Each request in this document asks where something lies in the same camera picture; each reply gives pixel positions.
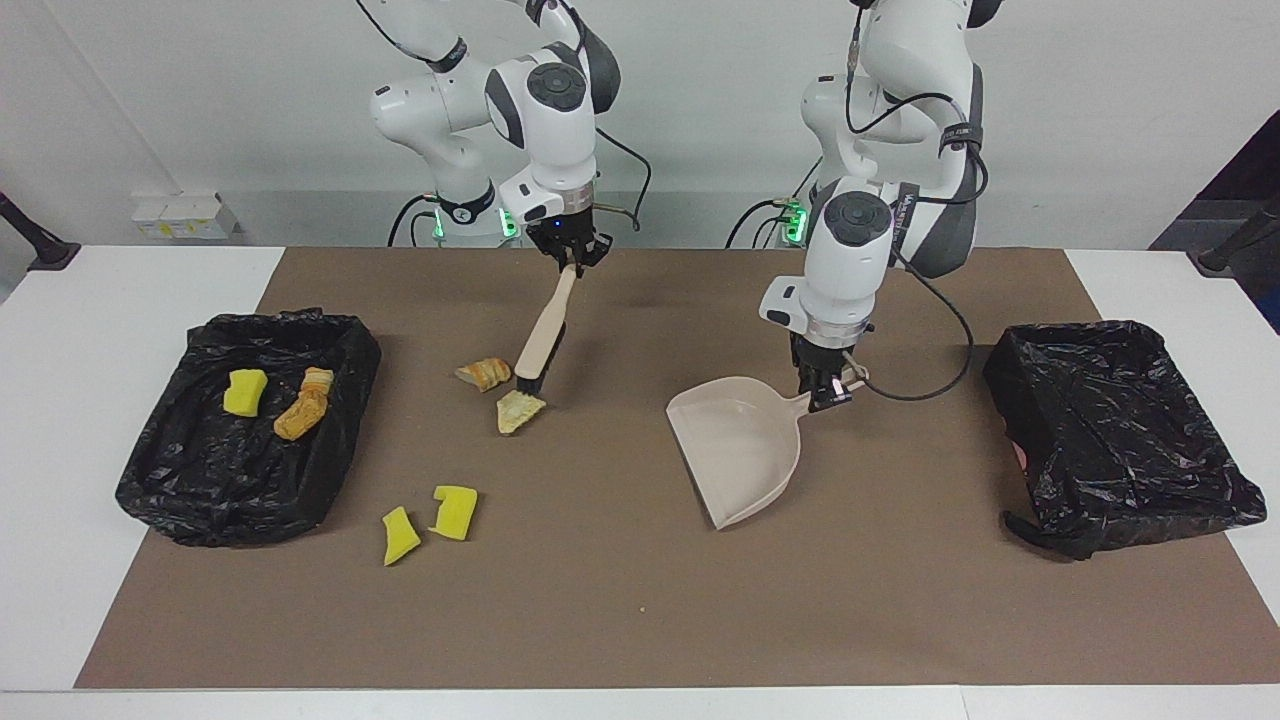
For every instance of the dark cabinet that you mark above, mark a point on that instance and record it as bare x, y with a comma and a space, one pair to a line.
1250, 170

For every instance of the pale bread piece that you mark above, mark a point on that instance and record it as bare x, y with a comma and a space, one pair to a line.
520, 412

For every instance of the brown table mat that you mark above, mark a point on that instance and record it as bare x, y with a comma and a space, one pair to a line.
640, 620

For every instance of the black stand foot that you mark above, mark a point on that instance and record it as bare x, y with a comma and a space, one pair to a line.
40, 245
1225, 255

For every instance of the striped croissant piece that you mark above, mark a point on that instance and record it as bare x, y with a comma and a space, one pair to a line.
484, 375

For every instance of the white power strip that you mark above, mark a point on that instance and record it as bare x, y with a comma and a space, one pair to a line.
185, 218

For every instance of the beige plastic dustpan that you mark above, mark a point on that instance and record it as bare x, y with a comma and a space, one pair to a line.
740, 450

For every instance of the yellow sponge wedge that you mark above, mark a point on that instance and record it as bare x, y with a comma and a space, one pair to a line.
400, 538

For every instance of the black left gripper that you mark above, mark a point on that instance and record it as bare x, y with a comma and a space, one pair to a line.
822, 355

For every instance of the yellow sponge green backing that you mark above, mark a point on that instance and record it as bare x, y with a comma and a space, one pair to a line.
245, 392

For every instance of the beige hand brush black bristles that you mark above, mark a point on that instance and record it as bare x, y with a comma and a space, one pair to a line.
545, 335

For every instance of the black bag lined bin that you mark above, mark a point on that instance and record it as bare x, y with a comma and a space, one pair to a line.
200, 470
1110, 430

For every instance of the brown bread roll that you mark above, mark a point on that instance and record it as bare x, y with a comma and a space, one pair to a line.
298, 418

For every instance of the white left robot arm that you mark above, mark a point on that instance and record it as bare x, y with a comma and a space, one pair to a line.
850, 260

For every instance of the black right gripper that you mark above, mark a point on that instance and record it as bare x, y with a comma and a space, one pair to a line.
565, 230

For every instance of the notched yellow sponge piece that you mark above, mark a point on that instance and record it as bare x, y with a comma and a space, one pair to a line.
456, 512

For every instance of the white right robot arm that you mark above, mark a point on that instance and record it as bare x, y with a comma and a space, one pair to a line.
555, 130

